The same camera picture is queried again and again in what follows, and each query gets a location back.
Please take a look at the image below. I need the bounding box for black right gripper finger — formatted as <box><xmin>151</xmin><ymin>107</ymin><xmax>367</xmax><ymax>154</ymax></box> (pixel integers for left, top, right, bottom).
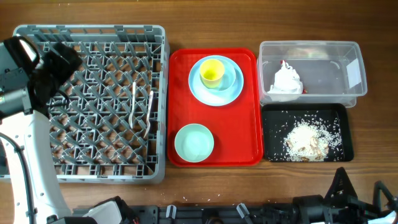
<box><xmin>373</xmin><ymin>181</ymin><xmax>397</xmax><ymax>212</ymax></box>
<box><xmin>325</xmin><ymin>167</ymin><xmax>358</xmax><ymax>201</ymax></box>

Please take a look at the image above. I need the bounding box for rice food waste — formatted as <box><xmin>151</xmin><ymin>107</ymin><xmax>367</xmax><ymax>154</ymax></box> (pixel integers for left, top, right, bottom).
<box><xmin>264</xmin><ymin>110</ymin><xmax>345</xmax><ymax>162</ymax></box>

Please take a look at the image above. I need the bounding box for white plastic fork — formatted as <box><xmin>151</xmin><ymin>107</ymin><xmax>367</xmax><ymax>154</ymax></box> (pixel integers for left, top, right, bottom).
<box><xmin>128</xmin><ymin>82</ymin><xmax>136</xmax><ymax>129</ymax></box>

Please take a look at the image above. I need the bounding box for white plastic spoon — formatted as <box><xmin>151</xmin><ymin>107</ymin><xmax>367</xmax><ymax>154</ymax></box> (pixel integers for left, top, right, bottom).
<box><xmin>144</xmin><ymin>90</ymin><xmax>154</xmax><ymax>139</ymax></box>

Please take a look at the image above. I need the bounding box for white napkin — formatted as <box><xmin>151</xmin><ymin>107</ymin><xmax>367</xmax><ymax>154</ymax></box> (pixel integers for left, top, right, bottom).
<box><xmin>268</xmin><ymin>60</ymin><xmax>303</xmax><ymax>94</ymax></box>

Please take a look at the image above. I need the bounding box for light blue plate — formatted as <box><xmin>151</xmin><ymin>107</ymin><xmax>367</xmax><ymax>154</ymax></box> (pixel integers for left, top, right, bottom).
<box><xmin>188</xmin><ymin>55</ymin><xmax>244</xmax><ymax>106</ymax></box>

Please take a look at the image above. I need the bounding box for yellow plastic cup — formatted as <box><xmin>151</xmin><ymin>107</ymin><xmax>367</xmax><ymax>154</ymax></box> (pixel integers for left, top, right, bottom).
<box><xmin>200</xmin><ymin>58</ymin><xmax>225</xmax><ymax>88</ymax></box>

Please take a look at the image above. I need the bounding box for green bowl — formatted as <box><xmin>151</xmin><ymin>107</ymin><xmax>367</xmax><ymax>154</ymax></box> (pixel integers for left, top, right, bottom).
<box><xmin>174</xmin><ymin>123</ymin><xmax>215</xmax><ymax>163</ymax></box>

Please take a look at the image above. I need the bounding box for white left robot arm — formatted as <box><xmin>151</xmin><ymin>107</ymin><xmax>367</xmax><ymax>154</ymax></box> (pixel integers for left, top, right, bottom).
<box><xmin>1</xmin><ymin>36</ymin><xmax>82</xmax><ymax>223</ymax></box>

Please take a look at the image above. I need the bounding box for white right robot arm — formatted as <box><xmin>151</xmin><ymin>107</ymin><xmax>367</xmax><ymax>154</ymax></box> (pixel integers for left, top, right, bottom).
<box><xmin>293</xmin><ymin>167</ymin><xmax>397</xmax><ymax>223</ymax></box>

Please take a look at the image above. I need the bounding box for black waste tray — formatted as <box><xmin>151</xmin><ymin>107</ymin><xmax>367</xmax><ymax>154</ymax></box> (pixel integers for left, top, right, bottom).
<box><xmin>261</xmin><ymin>103</ymin><xmax>354</xmax><ymax>162</ymax></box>

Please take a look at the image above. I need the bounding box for grey dishwasher rack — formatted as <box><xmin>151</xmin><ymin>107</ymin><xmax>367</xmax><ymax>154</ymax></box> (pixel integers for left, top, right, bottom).
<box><xmin>14</xmin><ymin>25</ymin><xmax>170</xmax><ymax>184</ymax></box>

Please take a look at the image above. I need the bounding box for clear plastic bin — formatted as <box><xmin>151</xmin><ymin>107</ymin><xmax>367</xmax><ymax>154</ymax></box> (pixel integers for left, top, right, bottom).
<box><xmin>257</xmin><ymin>40</ymin><xmax>368</xmax><ymax>108</ymax></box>

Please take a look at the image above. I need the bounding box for red plastic tray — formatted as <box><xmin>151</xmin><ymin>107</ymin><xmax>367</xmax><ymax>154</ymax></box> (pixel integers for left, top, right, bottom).
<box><xmin>167</xmin><ymin>48</ymin><xmax>264</xmax><ymax>167</ymax></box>

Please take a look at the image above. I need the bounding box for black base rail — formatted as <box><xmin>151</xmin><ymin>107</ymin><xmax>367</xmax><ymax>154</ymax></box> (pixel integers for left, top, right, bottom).
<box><xmin>73</xmin><ymin>203</ymin><xmax>348</xmax><ymax>224</ymax></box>

